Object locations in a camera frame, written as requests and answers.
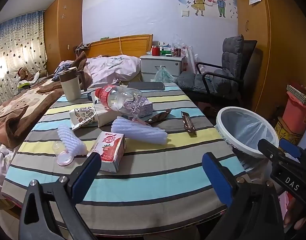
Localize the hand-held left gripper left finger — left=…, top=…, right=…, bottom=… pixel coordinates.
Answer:
left=19, top=152, right=102, bottom=240

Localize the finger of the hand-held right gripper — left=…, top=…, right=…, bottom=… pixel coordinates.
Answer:
left=279, top=138, right=306, bottom=159
left=257, top=139, right=287, bottom=164

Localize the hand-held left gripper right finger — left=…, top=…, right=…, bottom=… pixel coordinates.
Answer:
left=202, top=152, right=285, bottom=240

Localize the white trash bin with liner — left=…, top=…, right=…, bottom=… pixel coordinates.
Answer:
left=215, top=107, right=280, bottom=178

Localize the large white foam net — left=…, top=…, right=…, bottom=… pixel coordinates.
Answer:
left=111, top=116, right=168, bottom=145

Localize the clear plastic bottle red label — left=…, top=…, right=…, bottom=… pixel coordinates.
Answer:
left=95, top=85, right=146, bottom=117

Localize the purple drink carton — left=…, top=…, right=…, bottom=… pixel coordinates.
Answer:
left=123, top=96, right=153, bottom=118

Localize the person's right hand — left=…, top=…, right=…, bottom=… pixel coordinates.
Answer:
left=283, top=200, right=302, bottom=229

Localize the yellow patterned box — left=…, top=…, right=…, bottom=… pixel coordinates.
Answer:
left=275, top=117, right=303, bottom=145

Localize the clear plastic cup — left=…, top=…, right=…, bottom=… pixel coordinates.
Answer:
left=52, top=141, right=74, bottom=167

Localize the red strawberry milk carton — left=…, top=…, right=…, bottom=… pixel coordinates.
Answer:
left=87, top=131, right=126, bottom=173

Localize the orange plastic bucket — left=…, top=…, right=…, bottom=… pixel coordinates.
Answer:
left=283, top=91, right=306, bottom=134

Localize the small white foam net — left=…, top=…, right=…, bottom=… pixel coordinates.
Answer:
left=57, top=125, right=88, bottom=157

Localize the striped box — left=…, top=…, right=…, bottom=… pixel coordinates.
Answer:
left=287, top=84, right=306, bottom=98

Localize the plain white paper bag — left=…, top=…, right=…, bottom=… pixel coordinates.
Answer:
left=93, top=104, right=124, bottom=128

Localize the flat brown snack wrapper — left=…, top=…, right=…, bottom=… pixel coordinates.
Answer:
left=181, top=111, right=197, bottom=138

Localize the striped tablecloth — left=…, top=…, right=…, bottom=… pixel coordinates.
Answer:
left=1, top=81, right=246, bottom=237

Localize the white floral bedsheet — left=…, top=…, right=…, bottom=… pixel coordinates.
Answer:
left=0, top=140, right=18, bottom=198

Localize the crumpled brown snack wrapper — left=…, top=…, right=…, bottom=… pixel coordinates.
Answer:
left=145, top=109, right=172, bottom=125

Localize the beige mug with brown lid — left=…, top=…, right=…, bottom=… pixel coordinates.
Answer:
left=58, top=67, right=88, bottom=102

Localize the brown plush blanket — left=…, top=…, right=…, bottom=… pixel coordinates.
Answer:
left=0, top=52, right=93, bottom=148

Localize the wide wooden wardrobe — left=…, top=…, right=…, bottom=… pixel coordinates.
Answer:
left=233, top=0, right=306, bottom=120

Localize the grey cushioned armchair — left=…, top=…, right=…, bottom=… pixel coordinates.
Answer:
left=174, top=35, right=258, bottom=105

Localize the dark tablet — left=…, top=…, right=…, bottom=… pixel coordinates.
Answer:
left=127, top=81, right=166, bottom=91

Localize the blue striped garment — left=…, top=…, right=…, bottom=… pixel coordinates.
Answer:
left=53, top=62, right=74, bottom=80

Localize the pink duvet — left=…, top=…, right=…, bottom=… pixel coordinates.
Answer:
left=85, top=55, right=141, bottom=84

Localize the green tinted plastic bag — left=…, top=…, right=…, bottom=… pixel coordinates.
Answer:
left=153, top=66, right=177, bottom=83

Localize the brown teddy bear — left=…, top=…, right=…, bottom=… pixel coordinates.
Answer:
left=17, top=67, right=34, bottom=82

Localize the white plastic bag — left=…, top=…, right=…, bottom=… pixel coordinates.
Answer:
left=172, top=34, right=197, bottom=74

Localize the grey nightstand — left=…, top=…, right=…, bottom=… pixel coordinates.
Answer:
left=139, top=54, right=185, bottom=82

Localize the wooden headboard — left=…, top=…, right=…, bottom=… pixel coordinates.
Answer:
left=86, top=34, right=153, bottom=58

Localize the tall wooden wardrobe with stars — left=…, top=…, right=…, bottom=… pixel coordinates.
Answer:
left=43, top=0, right=83, bottom=74

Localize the heart print curtain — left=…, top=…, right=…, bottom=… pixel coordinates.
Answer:
left=0, top=10, right=48, bottom=103

